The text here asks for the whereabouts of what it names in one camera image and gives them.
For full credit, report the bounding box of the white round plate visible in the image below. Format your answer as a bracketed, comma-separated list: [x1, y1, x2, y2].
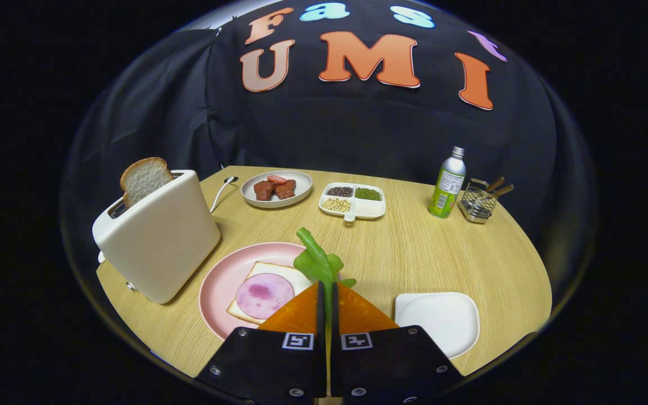
[241, 170, 313, 209]

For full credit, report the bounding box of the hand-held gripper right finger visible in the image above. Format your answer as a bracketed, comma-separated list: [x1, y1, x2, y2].
[331, 281, 465, 405]

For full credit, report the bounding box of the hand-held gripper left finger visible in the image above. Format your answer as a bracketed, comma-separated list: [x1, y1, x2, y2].
[195, 281, 327, 405]

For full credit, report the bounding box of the pink ham slice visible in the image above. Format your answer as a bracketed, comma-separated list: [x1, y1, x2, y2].
[236, 273, 295, 320]

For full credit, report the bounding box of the white power cable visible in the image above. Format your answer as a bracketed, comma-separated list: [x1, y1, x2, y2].
[210, 176, 239, 213]

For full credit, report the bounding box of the wire cutlery holder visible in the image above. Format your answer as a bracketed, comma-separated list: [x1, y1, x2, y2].
[458, 177, 515, 224]

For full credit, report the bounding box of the bread slice with ham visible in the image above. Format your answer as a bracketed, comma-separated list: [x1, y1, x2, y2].
[226, 261, 313, 326]

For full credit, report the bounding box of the green lettuce leaf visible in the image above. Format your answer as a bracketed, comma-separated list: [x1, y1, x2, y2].
[293, 227, 357, 327]

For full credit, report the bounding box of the white divided dish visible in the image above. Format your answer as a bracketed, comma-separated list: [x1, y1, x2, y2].
[318, 182, 386, 223]

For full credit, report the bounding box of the black backdrop cloth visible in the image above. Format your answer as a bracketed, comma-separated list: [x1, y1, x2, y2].
[60, 0, 595, 293]

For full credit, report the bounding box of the white square plate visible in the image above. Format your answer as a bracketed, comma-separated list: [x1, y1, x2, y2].
[394, 291, 480, 359]

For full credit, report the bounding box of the white toaster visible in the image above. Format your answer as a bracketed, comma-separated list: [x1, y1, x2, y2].
[92, 169, 222, 305]

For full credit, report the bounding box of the pink round plate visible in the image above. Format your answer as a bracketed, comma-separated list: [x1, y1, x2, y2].
[199, 242, 325, 341]

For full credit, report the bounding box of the green drink bottle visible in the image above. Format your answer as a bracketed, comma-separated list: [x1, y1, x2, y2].
[427, 146, 466, 219]

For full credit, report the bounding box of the toast bread slice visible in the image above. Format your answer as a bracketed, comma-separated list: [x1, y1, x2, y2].
[120, 157, 175, 209]

